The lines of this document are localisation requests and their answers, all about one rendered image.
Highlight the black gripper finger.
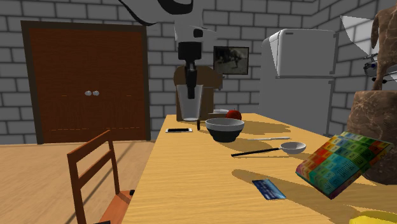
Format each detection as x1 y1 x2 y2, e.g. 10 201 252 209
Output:
185 63 199 100

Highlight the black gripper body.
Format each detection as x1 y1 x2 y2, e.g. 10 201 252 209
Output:
178 41 203 67

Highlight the clear drinking glass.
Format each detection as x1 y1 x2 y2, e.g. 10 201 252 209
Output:
176 84 204 122

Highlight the white-edged black phone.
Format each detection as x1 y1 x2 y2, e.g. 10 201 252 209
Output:
165 127 193 134

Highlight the red apple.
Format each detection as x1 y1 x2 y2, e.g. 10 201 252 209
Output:
226 109 242 121

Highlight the white and black bowl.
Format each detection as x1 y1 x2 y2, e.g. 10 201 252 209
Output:
205 117 246 143

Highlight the white table knife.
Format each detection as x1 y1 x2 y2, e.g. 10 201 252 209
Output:
247 136 291 141

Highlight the brown wooden double door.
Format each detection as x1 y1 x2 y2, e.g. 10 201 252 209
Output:
20 20 151 145

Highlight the grey refrigerator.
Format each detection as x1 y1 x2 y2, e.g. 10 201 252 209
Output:
258 28 340 137

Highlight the blue card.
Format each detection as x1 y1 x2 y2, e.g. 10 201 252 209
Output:
251 178 288 202

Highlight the brown wooden chair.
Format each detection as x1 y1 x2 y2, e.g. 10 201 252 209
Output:
66 129 136 224

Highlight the colourful patchwork book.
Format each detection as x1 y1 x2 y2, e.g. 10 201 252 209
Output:
295 131 395 200

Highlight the grey toy aircraft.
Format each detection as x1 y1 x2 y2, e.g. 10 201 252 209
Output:
363 53 397 85

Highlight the brown stone animal figure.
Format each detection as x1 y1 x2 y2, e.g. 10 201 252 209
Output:
345 4 397 186

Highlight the yellow rounded object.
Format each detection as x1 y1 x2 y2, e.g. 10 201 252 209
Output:
348 209 397 224

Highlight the dark framed wall picture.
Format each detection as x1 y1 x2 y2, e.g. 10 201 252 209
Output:
212 45 250 76

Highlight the grey ladle with black handle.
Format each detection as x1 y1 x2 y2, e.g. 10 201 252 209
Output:
230 141 307 158

